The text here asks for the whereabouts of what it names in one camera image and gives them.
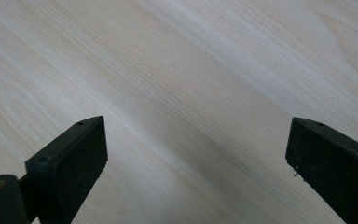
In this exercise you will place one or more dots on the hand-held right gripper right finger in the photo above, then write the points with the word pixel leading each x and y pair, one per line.
pixel 332 165

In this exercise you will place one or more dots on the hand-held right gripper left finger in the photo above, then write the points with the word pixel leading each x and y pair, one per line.
pixel 68 168

